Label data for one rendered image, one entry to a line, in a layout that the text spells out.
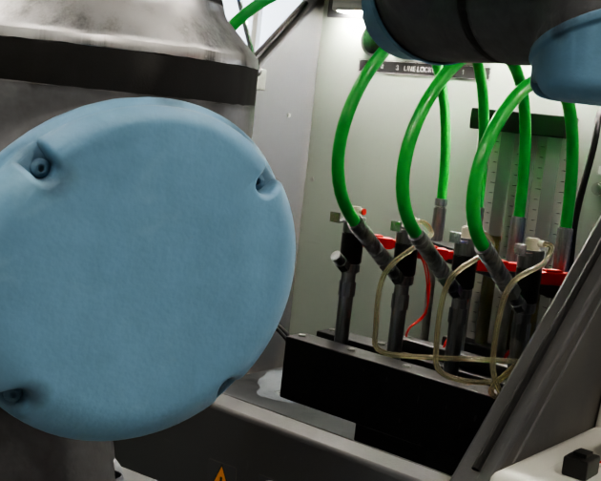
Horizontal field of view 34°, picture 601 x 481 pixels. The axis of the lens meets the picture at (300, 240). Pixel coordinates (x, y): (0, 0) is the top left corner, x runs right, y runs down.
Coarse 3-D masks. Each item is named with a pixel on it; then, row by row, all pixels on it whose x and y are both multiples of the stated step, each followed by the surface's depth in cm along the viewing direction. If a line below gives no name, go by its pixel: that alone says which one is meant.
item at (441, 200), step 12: (264, 0) 119; (276, 0) 120; (240, 12) 118; (252, 12) 118; (240, 24) 118; (444, 96) 134; (444, 108) 134; (444, 120) 135; (444, 132) 135; (444, 144) 136; (444, 156) 136; (444, 168) 136; (444, 180) 136; (444, 192) 137; (444, 204) 137
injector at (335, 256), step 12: (348, 228) 121; (348, 240) 121; (336, 252) 120; (348, 252) 121; (360, 252) 122; (336, 264) 121; (348, 264) 121; (360, 264) 123; (348, 276) 122; (348, 288) 122; (348, 300) 123; (348, 312) 123; (336, 324) 124; (348, 324) 123; (336, 336) 124; (348, 336) 124
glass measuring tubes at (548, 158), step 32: (512, 128) 134; (544, 128) 132; (512, 160) 138; (544, 160) 135; (512, 192) 138; (544, 192) 133; (544, 224) 133; (544, 256) 134; (480, 288) 142; (480, 320) 139; (512, 320) 137; (480, 352) 139
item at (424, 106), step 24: (456, 72) 103; (432, 96) 101; (528, 96) 117; (528, 120) 118; (408, 144) 99; (528, 144) 119; (408, 168) 99; (528, 168) 120; (408, 192) 100; (408, 216) 101; (432, 264) 107
